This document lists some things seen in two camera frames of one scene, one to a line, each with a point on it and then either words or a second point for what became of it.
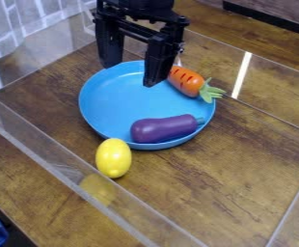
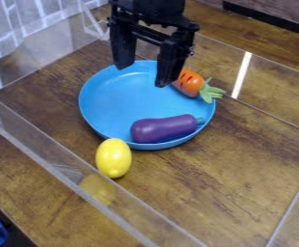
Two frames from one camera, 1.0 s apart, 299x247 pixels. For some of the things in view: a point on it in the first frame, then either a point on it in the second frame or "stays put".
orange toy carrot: [190, 83] stays put
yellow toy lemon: [114, 157] stays put
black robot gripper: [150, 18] -> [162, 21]
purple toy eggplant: [166, 128] stays put
